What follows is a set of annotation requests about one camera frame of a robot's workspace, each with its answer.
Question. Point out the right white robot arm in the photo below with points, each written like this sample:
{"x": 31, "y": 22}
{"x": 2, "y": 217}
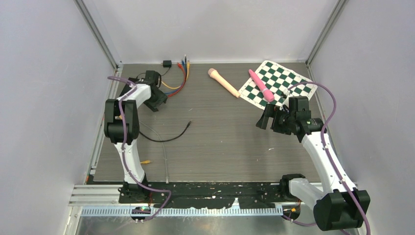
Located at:
{"x": 339, "y": 204}

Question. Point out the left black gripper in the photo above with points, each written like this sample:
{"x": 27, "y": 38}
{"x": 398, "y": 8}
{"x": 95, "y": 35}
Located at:
{"x": 153, "y": 106}

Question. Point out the green white checkerboard mat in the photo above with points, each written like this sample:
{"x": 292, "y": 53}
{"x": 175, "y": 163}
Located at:
{"x": 277, "y": 79}

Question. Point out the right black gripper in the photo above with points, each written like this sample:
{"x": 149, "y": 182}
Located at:
{"x": 272, "y": 110}

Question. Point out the beige toy microphone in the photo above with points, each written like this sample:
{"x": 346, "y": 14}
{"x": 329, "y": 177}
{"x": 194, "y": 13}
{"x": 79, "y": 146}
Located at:
{"x": 213, "y": 73}

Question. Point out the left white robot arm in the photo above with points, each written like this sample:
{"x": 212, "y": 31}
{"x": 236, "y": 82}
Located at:
{"x": 121, "y": 126}

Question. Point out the black power adapter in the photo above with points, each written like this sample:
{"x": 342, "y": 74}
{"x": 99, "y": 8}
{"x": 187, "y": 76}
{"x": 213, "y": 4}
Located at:
{"x": 167, "y": 63}

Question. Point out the aluminium front rail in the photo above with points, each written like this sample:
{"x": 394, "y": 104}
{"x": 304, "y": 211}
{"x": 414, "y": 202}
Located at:
{"x": 103, "y": 200}

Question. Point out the pink toy microphone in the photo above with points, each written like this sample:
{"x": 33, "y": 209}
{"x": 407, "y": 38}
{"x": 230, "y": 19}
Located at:
{"x": 267, "y": 94}

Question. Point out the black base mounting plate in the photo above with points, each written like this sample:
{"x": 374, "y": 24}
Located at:
{"x": 210, "y": 195}

